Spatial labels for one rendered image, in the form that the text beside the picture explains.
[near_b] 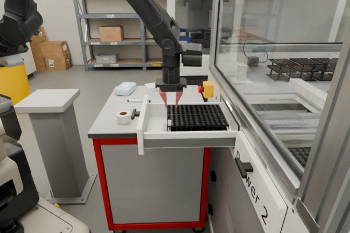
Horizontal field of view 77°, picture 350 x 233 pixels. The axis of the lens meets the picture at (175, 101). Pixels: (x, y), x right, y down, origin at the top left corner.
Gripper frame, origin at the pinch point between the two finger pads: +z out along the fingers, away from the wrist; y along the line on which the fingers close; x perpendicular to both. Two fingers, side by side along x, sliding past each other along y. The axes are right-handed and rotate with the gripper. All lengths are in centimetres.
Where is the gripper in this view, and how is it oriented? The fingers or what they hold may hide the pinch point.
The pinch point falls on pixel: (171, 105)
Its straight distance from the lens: 77.4
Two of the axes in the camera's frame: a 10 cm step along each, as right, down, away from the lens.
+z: 0.0, 9.0, 4.3
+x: 0.1, 4.3, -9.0
